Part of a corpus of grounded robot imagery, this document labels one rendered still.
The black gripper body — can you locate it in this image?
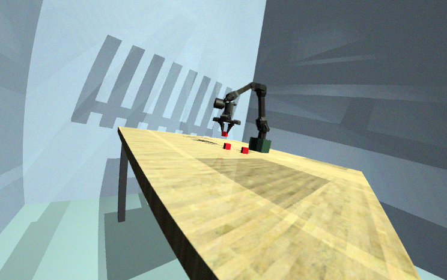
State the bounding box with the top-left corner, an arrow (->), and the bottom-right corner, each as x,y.
213,110 -> 241,125

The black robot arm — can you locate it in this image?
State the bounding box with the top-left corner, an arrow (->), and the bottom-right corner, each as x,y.
213,82 -> 270,140

